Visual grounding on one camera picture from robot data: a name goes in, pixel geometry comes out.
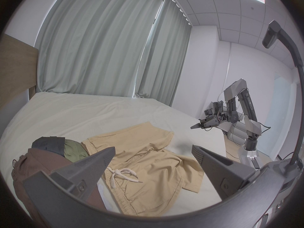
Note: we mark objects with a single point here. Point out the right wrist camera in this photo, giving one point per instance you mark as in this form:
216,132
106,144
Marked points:
208,112

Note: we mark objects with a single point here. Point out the window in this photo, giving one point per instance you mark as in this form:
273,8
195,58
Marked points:
155,18

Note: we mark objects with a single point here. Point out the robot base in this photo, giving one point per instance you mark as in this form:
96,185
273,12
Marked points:
249,157

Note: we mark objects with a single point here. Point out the wide pale green curtain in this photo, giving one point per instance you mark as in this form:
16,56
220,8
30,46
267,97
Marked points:
95,44

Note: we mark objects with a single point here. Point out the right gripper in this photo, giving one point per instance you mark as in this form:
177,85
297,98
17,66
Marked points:
211,122

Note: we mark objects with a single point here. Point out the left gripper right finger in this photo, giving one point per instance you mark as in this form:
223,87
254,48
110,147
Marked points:
220,174

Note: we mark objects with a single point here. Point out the beige shorts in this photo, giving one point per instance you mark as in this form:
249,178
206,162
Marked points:
147,155

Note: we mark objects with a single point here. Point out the green garment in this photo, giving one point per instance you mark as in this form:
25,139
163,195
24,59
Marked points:
73,151

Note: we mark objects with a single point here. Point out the bed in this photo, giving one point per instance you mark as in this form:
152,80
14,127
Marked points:
95,113

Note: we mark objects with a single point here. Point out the brown garment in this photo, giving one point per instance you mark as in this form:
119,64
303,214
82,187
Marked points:
35,165

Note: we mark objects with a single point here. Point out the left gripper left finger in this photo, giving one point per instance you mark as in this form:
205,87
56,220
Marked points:
80,174

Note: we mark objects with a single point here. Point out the dark grey garment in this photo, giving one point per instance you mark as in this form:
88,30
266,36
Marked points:
47,145

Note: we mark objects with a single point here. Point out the narrow pale green curtain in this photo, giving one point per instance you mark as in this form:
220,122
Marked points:
166,56

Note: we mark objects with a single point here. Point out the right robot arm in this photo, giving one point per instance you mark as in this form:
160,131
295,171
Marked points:
249,108

